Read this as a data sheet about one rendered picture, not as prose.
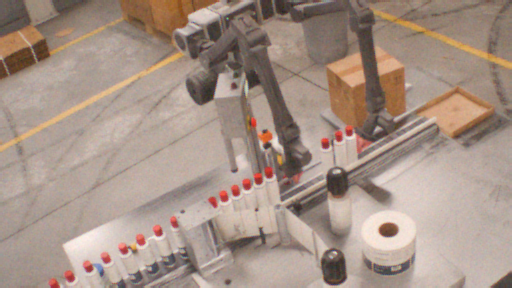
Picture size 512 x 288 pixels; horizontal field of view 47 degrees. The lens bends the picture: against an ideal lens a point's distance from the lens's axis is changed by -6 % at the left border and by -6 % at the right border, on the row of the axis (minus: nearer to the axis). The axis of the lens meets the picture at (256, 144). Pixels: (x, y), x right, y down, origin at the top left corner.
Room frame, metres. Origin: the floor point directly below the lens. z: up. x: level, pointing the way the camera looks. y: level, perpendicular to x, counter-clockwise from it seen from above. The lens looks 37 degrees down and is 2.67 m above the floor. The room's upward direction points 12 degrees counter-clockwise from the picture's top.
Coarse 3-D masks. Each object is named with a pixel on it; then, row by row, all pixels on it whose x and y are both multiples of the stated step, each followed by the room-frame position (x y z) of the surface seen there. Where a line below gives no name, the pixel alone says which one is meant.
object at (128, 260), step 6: (120, 246) 1.65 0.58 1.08; (126, 246) 1.66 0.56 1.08; (120, 252) 1.65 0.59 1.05; (126, 252) 1.64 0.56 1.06; (126, 258) 1.63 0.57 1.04; (132, 258) 1.64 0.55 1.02; (126, 264) 1.63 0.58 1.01; (132, 264) 1.64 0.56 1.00; (126, 270) 1.64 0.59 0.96; (132, 270) 1.63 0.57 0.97; (138, 270) 1.65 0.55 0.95; (132, 276) 1.63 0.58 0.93; (138, 276) 1.64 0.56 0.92; (132, 282) 1.64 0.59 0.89; (138, 282) 1.63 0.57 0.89
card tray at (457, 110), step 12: (444, 96) 2.48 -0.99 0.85; (456, 96) 2.48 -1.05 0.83; (468, 96) 2.45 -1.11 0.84; (432, 108) 2.42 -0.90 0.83; (444, 108) 2.40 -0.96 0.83; (456, 108) 2.38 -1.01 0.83; (468, 108) 2.36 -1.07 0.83; (480, 108) 2.34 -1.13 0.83; (492, 108) 2.28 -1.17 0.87; (444, 120) 2.31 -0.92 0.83; (456, 120) 2.29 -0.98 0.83; (468, 120) 2.27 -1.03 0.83; (480, 120) 2.25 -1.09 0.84; (444, 132) 2.22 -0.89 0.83; (456, 132) 2.18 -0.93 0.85
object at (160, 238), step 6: (156, 228) 1.71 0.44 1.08; (156, 234) 1.70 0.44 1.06; (162, 234) 1.71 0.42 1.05; (156, 240) 1.70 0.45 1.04; (162, 240) 1.69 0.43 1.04; (162, 246) 1.69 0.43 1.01; (168, 246) 1.70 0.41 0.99; (162, 252) 1.69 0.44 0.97; (168, 252) 1.70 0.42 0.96; (162, 258) 1.70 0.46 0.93; (168, 258) 1.69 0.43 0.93; (174, 258) 1.71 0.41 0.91; (168, 264) 1.69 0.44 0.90; (174, 264) 1.70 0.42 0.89
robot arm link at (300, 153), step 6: (282, 138) 1.86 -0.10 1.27; (294, 138) 1.89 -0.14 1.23; (282, 144) 1.87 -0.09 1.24; (288, 144) 1.86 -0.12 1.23; (294, 144) 1.86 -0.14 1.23; (300, 144) 1.85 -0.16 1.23; (294, 150) 1.84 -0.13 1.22; (300, 150) 1.82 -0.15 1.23; (306, 150) 1.81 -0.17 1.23; (294, 156) 1.83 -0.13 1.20; (300, 156) 1.81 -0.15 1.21; (306, 156) 1.81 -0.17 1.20; (312, 156) 1.82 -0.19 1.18; (300, 162) 1.80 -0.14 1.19; (306, 162) 1.81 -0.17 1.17
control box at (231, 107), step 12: (228, 72) 2.06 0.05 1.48; (240, 72) 2.04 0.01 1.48; (228, 84) 1.98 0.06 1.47; (240, 84) 1.96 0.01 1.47; (216, 96) 1.91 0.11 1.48; (228, 96) 1.90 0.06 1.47; (240, 96) 1.89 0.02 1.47; (216, 108) 1.91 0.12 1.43; (228, 108) 1.90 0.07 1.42; (240, 108) 1.89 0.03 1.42; (228, 120) 1.90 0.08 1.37; (240, 120) 1.89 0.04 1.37; (228, 132) 1.90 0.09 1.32; (240, 132) 1.89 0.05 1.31
